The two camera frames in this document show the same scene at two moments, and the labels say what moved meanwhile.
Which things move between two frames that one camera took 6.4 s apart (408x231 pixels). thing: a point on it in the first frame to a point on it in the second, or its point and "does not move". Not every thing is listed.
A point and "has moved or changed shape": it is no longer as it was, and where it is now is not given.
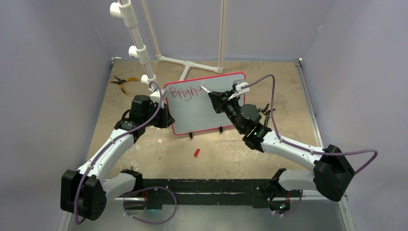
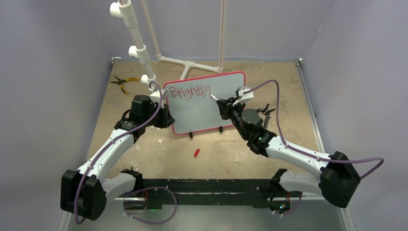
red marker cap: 197,152 does not move
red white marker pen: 207,90 has moved or changed shape
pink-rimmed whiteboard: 191,107 does not move
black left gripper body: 161,120 does not move
